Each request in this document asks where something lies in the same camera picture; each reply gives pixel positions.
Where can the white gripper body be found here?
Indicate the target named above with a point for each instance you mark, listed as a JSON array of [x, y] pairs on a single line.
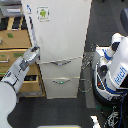
[[31, 55]]

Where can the white fridge door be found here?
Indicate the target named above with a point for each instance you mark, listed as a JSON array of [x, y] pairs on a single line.
[[64, 35]]

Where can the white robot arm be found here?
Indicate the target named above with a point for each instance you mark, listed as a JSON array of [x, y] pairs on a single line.
[[12, 82]]

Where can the upper fridge drawer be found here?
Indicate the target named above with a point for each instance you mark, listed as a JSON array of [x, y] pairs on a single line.
[[65, 68]]

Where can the fridge drawer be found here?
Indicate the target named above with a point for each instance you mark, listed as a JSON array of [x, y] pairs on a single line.
[[61, 87], [65, 68]]

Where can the white fridge body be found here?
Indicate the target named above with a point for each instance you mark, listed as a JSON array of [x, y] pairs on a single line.
[[60, 28]]

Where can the lower fridge drawer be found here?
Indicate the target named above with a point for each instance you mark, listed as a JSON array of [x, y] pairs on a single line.
[[61, 87]]

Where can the wooden drawer cabinet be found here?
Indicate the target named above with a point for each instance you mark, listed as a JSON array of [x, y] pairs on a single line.
[[14, 41]]

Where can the green android sticker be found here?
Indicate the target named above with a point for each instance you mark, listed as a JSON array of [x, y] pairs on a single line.
[[43, 13]]

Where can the grey device on cabinet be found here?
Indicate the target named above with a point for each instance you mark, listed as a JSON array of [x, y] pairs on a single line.
[[12, 11]]

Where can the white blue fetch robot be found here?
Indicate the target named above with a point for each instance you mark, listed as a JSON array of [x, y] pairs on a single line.
[[110, 70]]

